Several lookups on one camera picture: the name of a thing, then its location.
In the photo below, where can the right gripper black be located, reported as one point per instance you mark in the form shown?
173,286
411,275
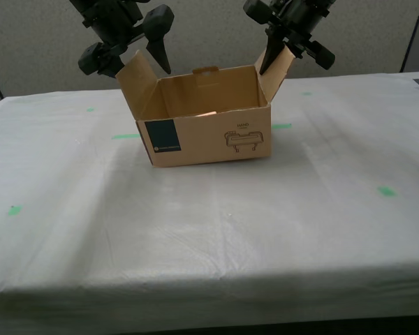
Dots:
300,21

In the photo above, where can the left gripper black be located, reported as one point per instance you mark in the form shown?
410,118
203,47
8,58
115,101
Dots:
108,21

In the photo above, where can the light wooden block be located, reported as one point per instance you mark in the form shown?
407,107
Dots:
207,114

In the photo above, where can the brown cardboard box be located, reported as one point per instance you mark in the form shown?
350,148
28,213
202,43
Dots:
202,139

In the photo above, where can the faint green tape strip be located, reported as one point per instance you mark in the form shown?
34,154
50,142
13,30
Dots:
125,136
282,126

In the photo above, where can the dark desk with white cover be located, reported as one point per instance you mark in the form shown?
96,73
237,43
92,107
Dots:
209,227

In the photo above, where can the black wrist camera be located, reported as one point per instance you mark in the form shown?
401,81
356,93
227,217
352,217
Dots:
256,10

